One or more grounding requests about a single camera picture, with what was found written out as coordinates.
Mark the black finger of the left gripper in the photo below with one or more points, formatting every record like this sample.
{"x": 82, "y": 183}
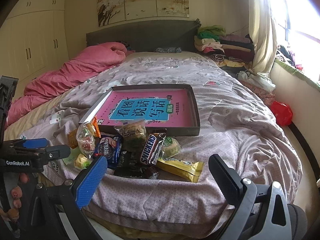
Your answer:
{"x": 53, "y": 153}

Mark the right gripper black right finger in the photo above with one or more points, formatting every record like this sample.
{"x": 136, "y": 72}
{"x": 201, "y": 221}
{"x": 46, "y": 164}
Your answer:
{"x": 238, "y": 192}

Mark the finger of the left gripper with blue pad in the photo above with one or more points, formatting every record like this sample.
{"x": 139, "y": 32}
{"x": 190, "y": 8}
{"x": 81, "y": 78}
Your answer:
{"x": 35, "y": 143}

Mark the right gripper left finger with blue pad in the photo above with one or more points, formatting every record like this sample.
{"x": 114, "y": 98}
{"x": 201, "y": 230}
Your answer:
{"x": 87, "y": 181}

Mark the light green yellow candy pack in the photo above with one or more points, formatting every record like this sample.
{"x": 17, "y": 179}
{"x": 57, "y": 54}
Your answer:
{"x": 77, "y": 159}

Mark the clear bag with cookie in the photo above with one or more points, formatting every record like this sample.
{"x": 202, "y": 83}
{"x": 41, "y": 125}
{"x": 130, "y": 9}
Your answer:
{"x": 86, "y": 140}

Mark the yellow Alpenliebe wrapper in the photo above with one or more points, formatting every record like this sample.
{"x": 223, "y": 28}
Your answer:
{"x": 184, "y": 169}

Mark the blue Oreo packet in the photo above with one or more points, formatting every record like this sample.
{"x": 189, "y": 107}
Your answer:
{"x": 110, "y": 147}

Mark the black green snack packet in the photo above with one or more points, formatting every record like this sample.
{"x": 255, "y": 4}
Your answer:
{"x": 129, "y": 167}

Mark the green label round pastry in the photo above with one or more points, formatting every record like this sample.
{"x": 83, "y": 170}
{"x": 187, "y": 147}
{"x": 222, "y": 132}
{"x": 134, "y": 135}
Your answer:
{"x": 170, "y": 148}

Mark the Snickers bar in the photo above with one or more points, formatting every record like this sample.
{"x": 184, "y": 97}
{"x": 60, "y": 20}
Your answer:
{"x": 153, "y": 147}

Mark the clear fluffy pastry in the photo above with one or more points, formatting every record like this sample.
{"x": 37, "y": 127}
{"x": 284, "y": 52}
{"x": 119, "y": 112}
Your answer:
{"x": 134, "y": 135}

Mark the orange cracker packet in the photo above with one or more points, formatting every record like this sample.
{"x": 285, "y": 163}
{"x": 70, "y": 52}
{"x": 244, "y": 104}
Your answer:
{"x": 93, "y": 127}

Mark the left hand red nails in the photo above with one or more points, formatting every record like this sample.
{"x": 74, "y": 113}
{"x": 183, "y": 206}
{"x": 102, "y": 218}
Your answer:
{"x": 11, "y": 188}

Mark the pink duvet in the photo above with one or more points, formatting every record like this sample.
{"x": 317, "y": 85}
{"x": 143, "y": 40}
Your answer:
{"x": 89, "y": 63}

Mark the lilac floral quilt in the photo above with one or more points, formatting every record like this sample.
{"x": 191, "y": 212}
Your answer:
{"x": 208, "y": 112}

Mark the red plastic bag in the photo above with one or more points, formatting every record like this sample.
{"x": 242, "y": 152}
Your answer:
{"x": 282, "y": 112}

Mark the dark shallow cardboard tray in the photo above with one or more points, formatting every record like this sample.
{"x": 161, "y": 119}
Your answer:
{"x": 171, "y": 131}

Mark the cream wardrobe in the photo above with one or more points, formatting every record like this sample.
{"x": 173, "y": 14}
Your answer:
{"x": 33, "y": 40}

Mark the pink and blue book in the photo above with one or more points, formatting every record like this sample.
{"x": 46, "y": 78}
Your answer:
{"x": 160, "y": 107}

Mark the stack of folded clothes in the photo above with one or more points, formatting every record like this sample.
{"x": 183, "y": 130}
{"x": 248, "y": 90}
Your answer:
{"x": 230, "y": 51}

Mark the dark patterned pillow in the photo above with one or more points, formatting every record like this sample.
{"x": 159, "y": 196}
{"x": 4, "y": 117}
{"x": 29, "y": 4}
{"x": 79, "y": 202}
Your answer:
{"x": 168, "y": 50}

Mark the dark grey headboard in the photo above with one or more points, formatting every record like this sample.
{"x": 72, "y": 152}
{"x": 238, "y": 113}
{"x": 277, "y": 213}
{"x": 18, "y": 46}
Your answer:
{"x": 147, "y": 36}

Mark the cream curtain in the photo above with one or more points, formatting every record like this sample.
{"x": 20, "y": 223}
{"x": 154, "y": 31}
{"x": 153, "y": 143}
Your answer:
{"x": 262, "y": 31}

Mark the triptych wall painting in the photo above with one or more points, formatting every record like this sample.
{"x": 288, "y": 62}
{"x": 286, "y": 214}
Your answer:
{"x": 114, "y": 11}

